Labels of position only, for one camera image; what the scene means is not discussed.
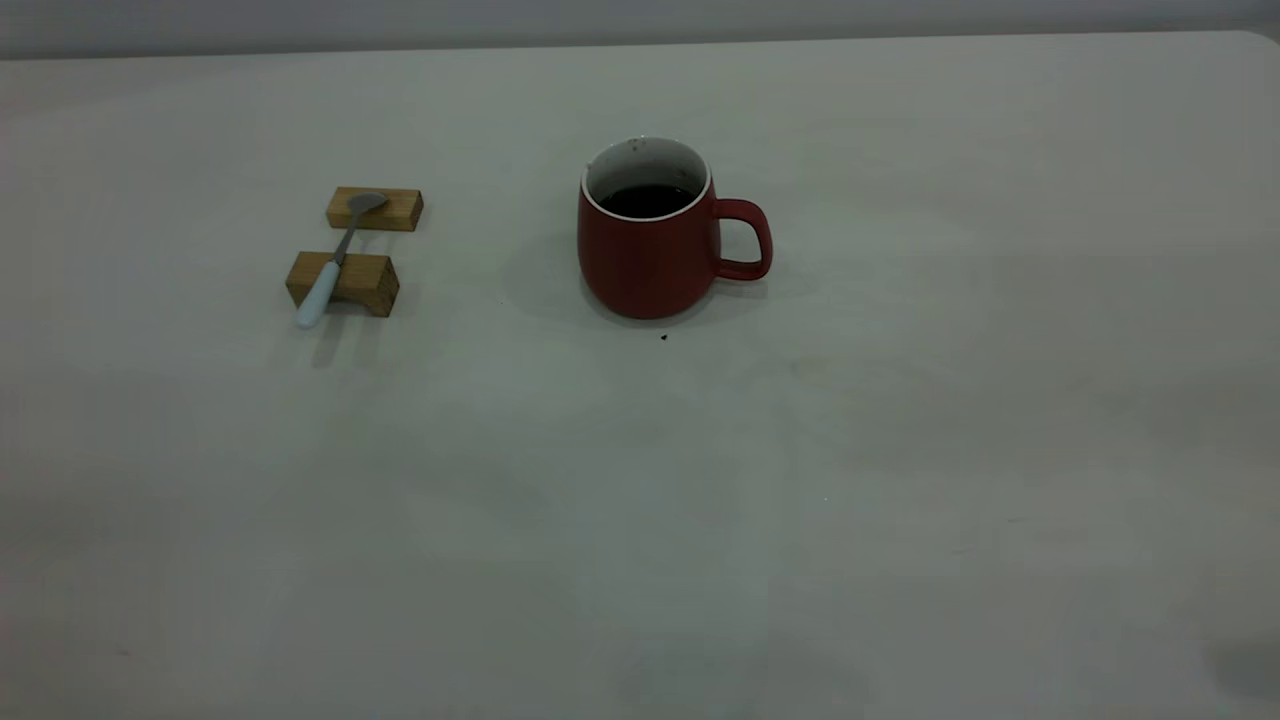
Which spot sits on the red ceramic mug with coffee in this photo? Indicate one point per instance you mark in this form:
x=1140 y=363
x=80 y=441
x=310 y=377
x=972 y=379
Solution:
x=650 y=260

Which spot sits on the arched wooden block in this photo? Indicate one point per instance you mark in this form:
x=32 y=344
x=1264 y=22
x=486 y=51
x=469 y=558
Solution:
x=368 y=275

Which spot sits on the flat rectangular wooden block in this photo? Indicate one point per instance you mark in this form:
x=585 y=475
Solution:
x=395 y=210

